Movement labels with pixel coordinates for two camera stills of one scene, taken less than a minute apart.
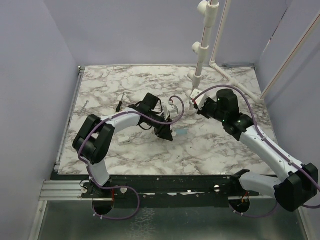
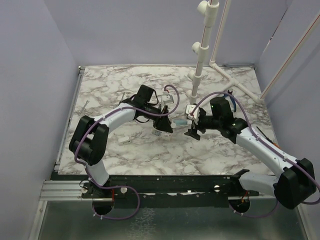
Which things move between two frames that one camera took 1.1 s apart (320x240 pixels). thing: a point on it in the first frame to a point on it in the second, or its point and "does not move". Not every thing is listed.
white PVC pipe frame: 206,13 does not move
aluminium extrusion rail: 62,190 does not move
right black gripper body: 210,109 to 205,122
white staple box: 123,140 does not move
